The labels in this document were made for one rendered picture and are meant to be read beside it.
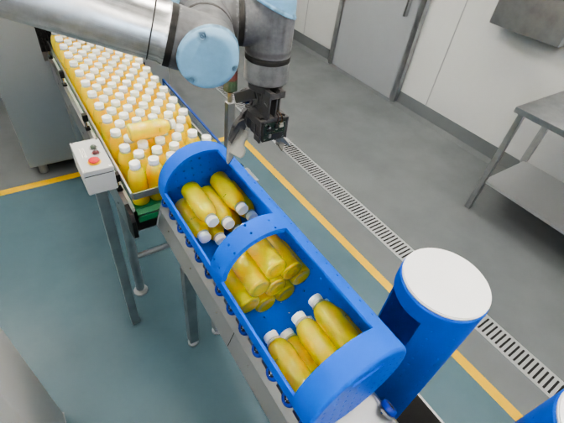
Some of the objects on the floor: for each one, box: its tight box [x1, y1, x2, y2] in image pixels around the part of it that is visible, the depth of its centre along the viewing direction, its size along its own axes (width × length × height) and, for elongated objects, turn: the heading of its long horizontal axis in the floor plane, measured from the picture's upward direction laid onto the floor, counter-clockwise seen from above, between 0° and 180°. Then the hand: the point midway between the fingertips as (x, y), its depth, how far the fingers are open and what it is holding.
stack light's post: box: [224, 101, 235, 148], centre depth 214 cm, size 4×4×110 cm
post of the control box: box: [95, 191, 140, 325], centre depth 176 cm, size 4×4×100 cm
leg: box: [180, 266, 199, 347], centre depth 184 cm, size 6×6×63 cm
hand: (253, 155), depth 93 cm, fingers open, 14 cm apart
